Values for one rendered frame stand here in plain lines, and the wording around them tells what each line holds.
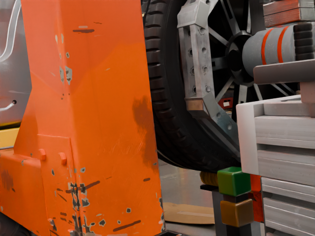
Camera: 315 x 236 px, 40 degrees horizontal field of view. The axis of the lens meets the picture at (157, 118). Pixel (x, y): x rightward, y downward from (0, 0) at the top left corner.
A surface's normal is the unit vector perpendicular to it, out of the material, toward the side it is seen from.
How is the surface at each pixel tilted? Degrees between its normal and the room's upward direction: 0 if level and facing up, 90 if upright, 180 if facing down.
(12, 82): 90
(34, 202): 90
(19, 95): 90
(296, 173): 90
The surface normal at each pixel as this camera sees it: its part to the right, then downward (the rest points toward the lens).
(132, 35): 0.58, 0.00
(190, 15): -0.80, 0.14
